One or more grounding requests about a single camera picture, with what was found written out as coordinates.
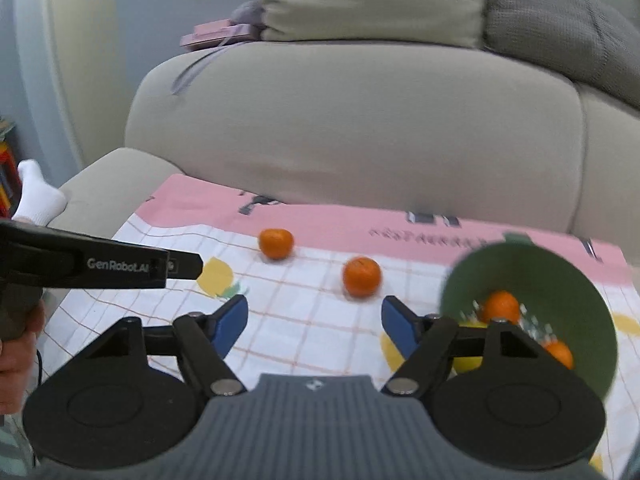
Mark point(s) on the purple ribbon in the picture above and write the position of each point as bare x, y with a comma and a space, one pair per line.
195, 67

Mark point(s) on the teal striped cloth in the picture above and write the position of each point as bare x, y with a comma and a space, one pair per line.
12, 455

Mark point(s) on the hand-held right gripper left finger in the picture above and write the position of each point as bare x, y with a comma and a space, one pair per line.
231, 325

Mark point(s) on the person's left hand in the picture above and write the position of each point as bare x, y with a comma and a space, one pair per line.
17, 370

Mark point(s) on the white sock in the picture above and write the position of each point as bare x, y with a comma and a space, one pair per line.
37, 195

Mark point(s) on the grey-green cushion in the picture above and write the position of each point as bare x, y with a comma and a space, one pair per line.
370, 0

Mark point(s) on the houndstooth grey cushion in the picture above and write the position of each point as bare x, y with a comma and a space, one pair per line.
560, 25

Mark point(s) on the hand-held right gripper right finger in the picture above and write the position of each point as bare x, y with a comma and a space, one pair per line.
400, 327

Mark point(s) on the pink lettered box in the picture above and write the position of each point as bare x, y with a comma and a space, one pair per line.
215, 35

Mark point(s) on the yellow lemon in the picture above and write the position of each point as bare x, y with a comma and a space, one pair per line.
467, 362

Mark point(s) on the green colander bowl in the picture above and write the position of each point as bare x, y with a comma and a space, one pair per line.
575, 290

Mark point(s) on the grey-green sofa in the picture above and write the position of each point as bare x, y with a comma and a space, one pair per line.
350, 135

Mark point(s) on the pink white printed cloth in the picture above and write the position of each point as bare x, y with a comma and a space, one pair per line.
310, 320

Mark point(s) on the colourful books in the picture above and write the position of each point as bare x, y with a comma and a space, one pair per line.
6, 170

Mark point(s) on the orange mandarin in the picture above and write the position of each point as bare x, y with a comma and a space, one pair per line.
560, 353
276, 243
361, 276
500, 306

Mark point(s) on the purple soft item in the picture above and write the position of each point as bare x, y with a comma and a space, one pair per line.
248, 14

